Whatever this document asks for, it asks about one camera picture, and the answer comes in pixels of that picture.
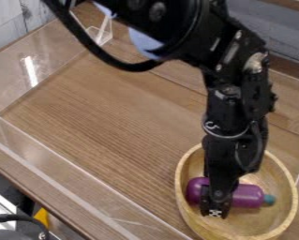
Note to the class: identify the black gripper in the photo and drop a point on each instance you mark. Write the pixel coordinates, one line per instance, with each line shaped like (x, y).
(230, 159)

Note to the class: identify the purple toy eggplant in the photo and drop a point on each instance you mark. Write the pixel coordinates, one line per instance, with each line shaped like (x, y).
(249, 196)

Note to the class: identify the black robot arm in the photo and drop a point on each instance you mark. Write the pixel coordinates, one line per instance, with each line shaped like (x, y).
(194, 31)

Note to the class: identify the light wooden bowl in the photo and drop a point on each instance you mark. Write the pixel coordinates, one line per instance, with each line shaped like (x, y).
(246, 224)

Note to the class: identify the yellow tag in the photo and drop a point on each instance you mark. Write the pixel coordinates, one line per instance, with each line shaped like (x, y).
(42, 215)

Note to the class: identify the clear acrylic corner bracket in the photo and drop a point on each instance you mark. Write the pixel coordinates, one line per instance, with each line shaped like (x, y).
(100, 34)

